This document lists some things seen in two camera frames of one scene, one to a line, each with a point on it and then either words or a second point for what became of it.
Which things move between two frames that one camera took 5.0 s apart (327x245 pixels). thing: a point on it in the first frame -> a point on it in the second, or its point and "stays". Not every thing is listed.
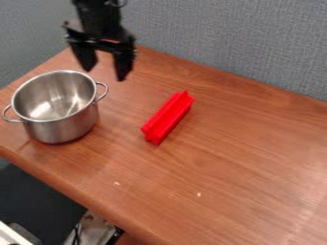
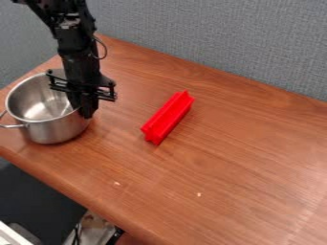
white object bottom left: [11, 236] stays
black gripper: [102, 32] -> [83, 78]
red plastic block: [166, 117] stays
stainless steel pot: [55, 104] stays
